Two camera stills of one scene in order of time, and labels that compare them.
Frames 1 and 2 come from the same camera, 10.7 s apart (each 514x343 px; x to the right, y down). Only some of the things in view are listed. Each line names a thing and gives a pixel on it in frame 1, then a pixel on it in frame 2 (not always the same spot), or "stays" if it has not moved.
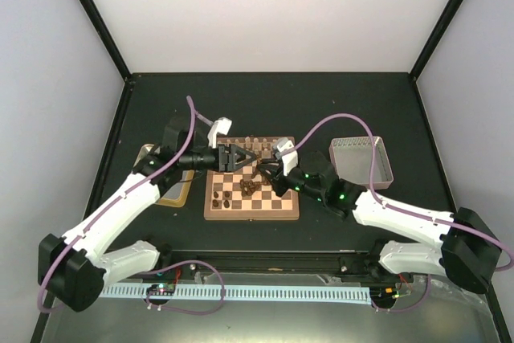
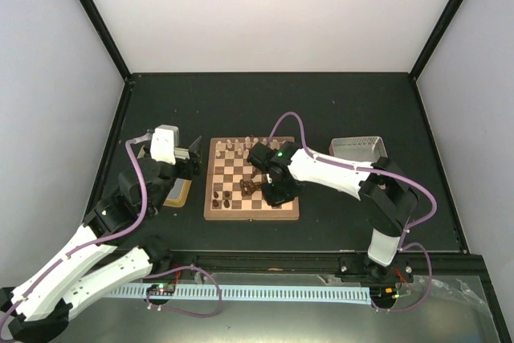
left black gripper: [230, 165] to [189, 165]
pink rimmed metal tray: [352, 159] stays
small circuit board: [161, 289] stays
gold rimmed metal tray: [177, 195] stays
